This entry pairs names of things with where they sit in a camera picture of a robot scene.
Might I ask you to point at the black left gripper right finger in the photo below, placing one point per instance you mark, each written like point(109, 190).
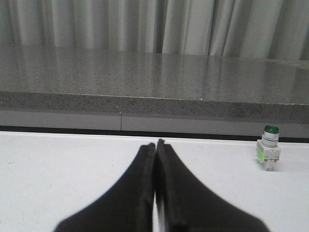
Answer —
point(186, 205)

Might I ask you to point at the grey curtain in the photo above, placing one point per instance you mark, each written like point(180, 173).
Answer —
point(276, 29)

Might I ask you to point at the grey stone counter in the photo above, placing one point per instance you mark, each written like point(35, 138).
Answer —
point(99, 91)

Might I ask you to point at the green push button switch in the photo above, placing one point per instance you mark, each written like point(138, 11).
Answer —
point(267, 149)

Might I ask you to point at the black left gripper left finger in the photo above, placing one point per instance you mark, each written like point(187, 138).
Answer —
point(126, 207)

